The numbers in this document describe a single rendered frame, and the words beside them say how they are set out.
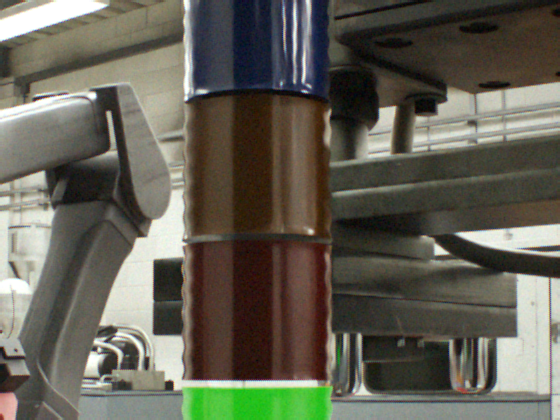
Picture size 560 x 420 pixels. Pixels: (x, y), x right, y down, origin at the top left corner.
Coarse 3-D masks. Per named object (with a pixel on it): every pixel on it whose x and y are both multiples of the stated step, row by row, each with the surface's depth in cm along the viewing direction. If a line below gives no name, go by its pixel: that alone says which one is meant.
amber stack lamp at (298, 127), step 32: (224, 96) 30; (256, 96) 29; (192, 128) 30; (224, 128) 30; (256, 128) 29; (288, 128) 30; (320, 128) 30; (192, 160) 30; (224, 160) 29; (256, 160) 29; (288, 160) 29; (320, 160) 30; (192, 192) 30; (224, 192) 29; (256, 192) 29; (288, 192) 29; (320, 192) 30; (192, 224) 30; (224, 224) 29; (256, 224) 29; (288, 224) 29; (320, 224) 30
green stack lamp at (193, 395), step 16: (192, 400) 29; (208, 400) 29; (224, 400) 29; (240, 400) 29; (256, 400) 29; (272, 400) 29; (288, 400) 29; (304, 400) 29; (320, 400) 29; (192, 416) 29; (208, 416) 29; (224, 416) 29; (240, 416) 29; (256, 416) 29; (272, 416) 29; (288, 416) 29; (304, 416) 29; (320, 416) 29
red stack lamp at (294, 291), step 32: (192, 256) 30; (224, 256) 29; (256, 256) 29; (288, 256) 29; (320, 256) 30; (192, 288) 30; (224, 288) 29; (256, 288) 29; (288, 288) 29; (320, 288) 30; (192, 320) 30; (224, 320) 29; (256, 320) 29; (288, 320) 29; (320, 320) 30; (192, 352) 30; (224, 352) 29; (256, 352) 29; (288, 352) 29; (320, 352) 29
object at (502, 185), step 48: (336, 96) 58; (336, 144) 59; (480, 144) 51; (528, 144) 49; (336, 192) 55; (384, 192) 54; (432, 192) 52; (480, 192) 51; (528, 192) 49; (336, 240) 55; (384, 240) 58; (432, 240) 62; (336, 288) 51; (384, 288) 54; (432, 288) 57; (480, 288) 61; (336, 336) 53; (384, 336) 58; (432, 336) 59; (480, 336) 61; (336, 384) 52; (480, 384) 62
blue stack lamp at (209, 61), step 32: (192, 0) 31; (224, 0) 30; (256, 0) 30; (288, 0) 30; (320, 0) 31; (192, 32) 31; (224, 32) 30; (256, 32) 30; (288, 32) 30; (320, 32) 31; (192, 64) 31; (224, 64) 30; (256, 64) 30; (288, 64) 30; (320, 64) 31; (192, 96) 30; (288, 96) 30; (320, 96) 30
